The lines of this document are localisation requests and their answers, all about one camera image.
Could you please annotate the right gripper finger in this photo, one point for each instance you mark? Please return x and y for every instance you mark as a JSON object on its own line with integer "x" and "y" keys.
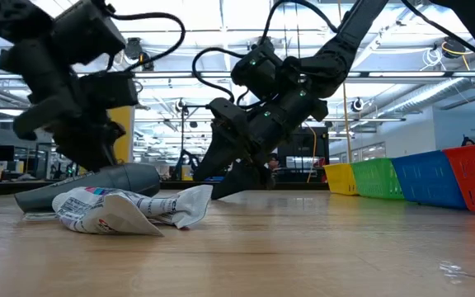
{"x": 219, "y": 158}
{"x": 243, "y": 181}

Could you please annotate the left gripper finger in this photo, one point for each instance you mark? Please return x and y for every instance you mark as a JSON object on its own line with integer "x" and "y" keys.
{"x": 89, "y": 144}
{"x": 43, "y": 121}

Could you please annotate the white toothpaste tube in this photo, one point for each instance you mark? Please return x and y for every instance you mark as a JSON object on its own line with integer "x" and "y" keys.
{"x": 190, "y": 204}
{"x": 105, "y": 216}

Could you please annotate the black comb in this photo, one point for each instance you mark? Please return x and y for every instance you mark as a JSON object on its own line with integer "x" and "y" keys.
{"x": 39, "y": 215}

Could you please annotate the green plastic basket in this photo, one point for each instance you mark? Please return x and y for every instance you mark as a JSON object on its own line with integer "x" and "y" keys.
{"x": 375, "y": 179}

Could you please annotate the blue plastic basket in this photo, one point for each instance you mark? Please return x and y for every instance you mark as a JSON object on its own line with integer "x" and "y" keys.
{"x": 427, "y": 179}

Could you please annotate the black background robot arm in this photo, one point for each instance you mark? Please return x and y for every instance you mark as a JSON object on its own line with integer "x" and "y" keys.
{"x": 188, "y": 158}

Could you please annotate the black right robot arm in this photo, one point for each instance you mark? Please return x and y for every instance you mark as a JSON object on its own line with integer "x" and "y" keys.
{"x": 361, "y": 24}

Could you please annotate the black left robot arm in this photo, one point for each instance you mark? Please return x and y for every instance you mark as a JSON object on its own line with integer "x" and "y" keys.
{"x": 10, "y": 18}

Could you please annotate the yellow wipes canister white lid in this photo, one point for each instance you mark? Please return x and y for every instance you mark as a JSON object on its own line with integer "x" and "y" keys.
{"x": 124, "y": 140}

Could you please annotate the person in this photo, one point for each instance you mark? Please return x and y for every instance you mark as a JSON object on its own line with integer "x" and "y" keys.
{"x": 467, "y": 142}
{"x": 273, "y": 161}

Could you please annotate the large black monitor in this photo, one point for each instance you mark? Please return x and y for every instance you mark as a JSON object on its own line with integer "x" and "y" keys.
{"x": 320, "y": 144}

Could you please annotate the yellow plastic basket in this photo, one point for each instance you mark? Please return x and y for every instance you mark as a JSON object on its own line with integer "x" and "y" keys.
{"x": 338, "y": 179}

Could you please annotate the long ceiling light strip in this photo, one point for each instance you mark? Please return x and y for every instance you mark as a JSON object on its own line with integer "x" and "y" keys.
{"x": 406, "y": 74}

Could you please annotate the black background rig frame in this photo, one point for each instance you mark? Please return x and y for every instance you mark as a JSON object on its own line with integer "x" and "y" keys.
{"x": 182, "y": 136}

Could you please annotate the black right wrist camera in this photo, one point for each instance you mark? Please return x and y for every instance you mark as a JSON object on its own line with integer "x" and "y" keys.
{"x": 258, "y": 70}

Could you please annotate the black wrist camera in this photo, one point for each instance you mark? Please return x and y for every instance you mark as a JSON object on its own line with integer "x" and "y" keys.
{"x": 258, "y": 70}
{"x": 89, "y": 31}

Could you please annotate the black metal table frame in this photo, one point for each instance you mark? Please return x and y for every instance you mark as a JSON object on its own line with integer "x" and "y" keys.
{"x": 303, "y": 185}

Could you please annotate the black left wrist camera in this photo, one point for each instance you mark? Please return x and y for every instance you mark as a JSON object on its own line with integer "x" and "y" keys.
{"x": 89, "y": 31}

